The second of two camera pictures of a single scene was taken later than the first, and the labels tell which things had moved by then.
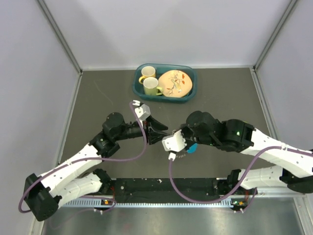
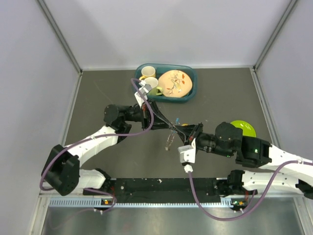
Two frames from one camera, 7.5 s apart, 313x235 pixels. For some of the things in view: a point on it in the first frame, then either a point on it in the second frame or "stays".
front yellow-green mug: [150, 85] stays
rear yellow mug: [147, 71] stays
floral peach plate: [175, 83] stays
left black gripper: [154, 127] → [146, 118]
